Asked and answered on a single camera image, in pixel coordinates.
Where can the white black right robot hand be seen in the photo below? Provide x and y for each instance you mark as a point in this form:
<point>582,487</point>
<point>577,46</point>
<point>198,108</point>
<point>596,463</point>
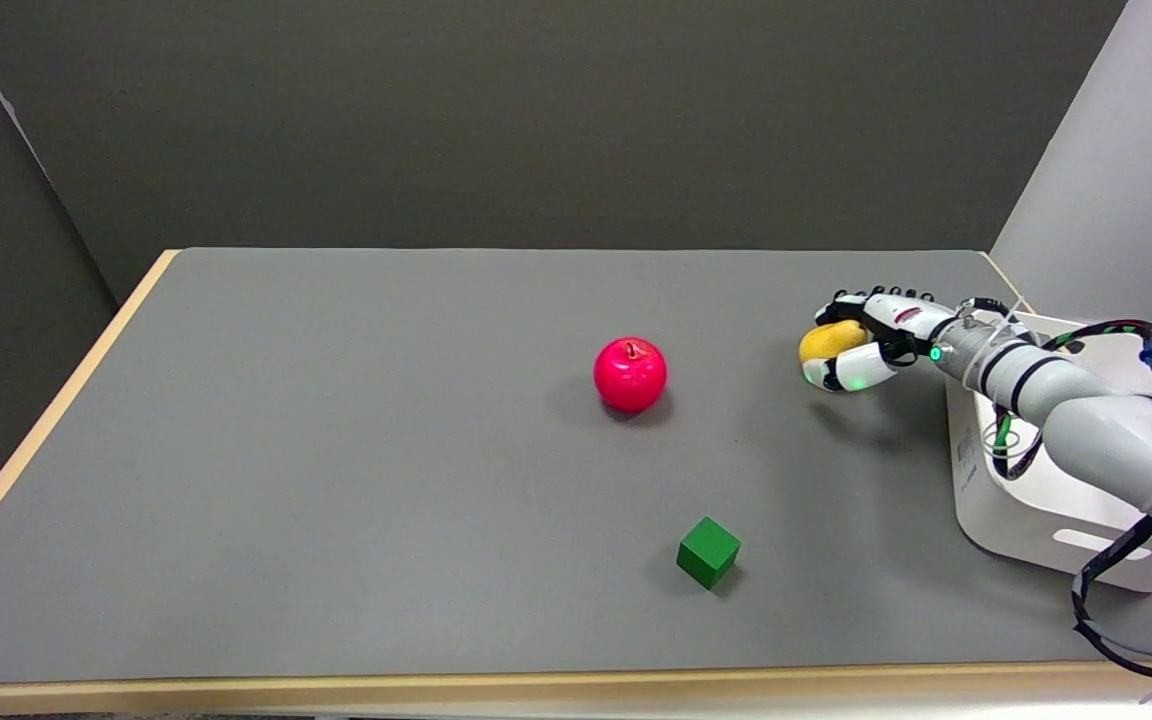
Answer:
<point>876,340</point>

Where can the yellow pear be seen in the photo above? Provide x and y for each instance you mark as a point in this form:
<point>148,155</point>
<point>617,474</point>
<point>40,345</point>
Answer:
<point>829,340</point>

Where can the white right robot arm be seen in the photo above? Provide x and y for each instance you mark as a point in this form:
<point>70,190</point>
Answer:
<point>1086,400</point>

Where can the white plastic bin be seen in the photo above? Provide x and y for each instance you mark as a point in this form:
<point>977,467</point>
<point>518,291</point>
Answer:
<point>1036,500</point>

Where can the red apple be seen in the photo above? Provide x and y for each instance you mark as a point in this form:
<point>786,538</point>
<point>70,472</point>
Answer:
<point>630,375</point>

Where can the green cube block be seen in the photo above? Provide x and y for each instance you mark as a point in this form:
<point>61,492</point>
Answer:
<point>708,552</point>

